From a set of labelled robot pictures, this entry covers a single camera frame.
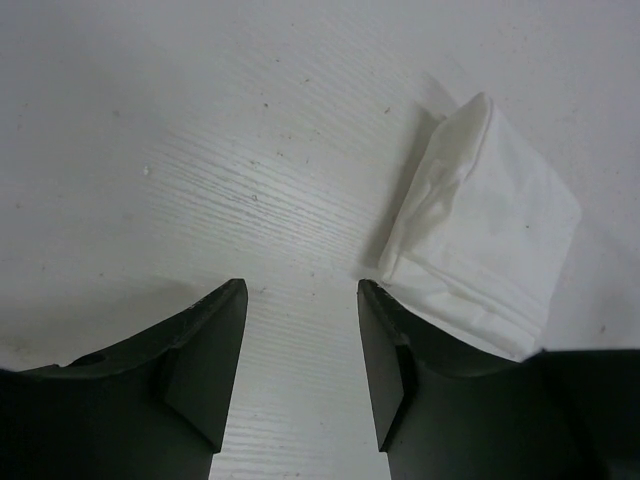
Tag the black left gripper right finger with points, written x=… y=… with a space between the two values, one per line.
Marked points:
x=443 y=409

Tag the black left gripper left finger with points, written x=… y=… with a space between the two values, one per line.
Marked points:
x=153 y=406

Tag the white tank top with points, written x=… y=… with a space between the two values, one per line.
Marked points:
x=480 y=240

